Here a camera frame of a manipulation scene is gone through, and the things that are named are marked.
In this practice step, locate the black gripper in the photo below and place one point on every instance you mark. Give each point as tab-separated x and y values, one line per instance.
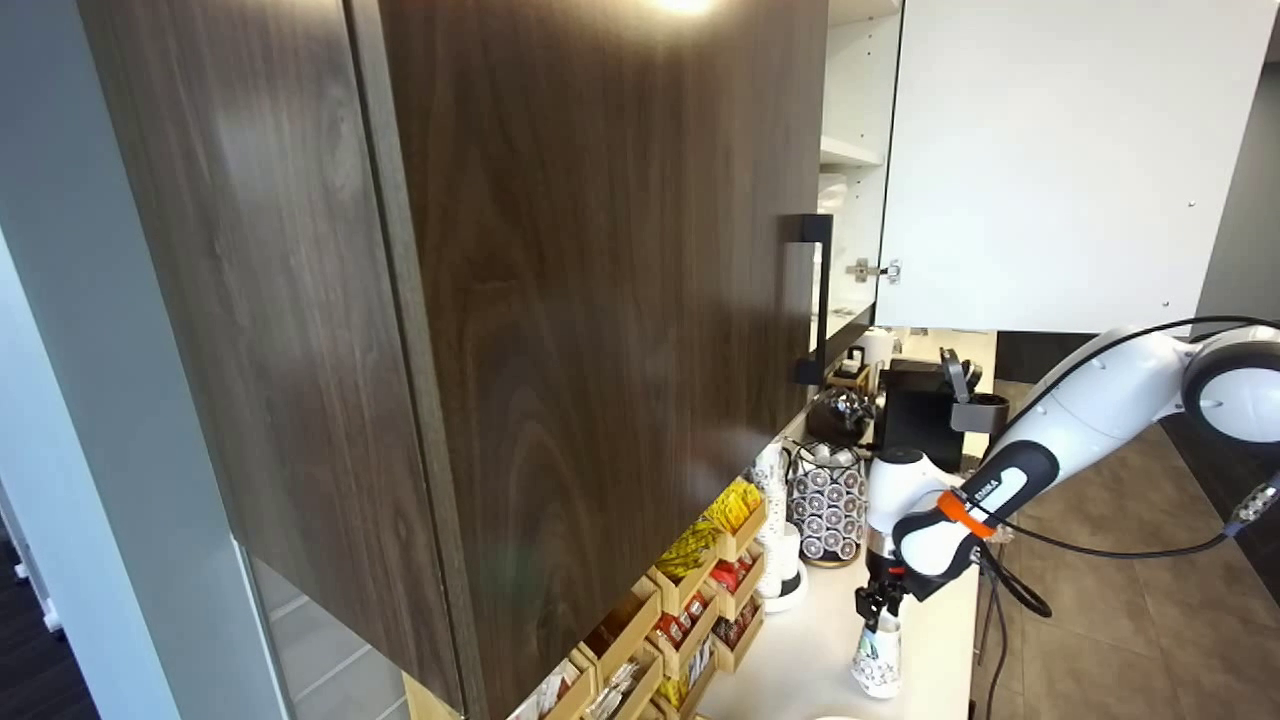
890	576

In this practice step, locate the printed paper cup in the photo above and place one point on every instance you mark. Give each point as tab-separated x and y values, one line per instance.
877	656

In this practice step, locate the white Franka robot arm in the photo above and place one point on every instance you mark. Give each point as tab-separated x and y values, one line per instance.
1105	402

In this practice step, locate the dark round pot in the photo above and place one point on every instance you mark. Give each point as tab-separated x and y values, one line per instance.
840	417

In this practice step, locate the wooden tiered condiment organizer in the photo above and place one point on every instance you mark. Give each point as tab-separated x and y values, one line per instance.
680	602

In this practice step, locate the black coffee machine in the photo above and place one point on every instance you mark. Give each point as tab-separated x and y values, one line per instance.
932	404

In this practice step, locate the silver cabinet door knob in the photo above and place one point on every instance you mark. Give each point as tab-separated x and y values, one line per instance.
872	270

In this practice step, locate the dark wood cabinet door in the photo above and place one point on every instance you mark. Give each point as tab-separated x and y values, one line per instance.
601	335

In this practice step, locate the white cabinet shelf unit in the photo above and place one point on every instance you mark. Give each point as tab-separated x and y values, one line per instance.
853	132

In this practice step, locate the white cabinet door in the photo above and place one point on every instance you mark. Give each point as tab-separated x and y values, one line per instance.
1080	161

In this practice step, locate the dark wood cabinet side panel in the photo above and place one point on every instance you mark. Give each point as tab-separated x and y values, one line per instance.
265	335

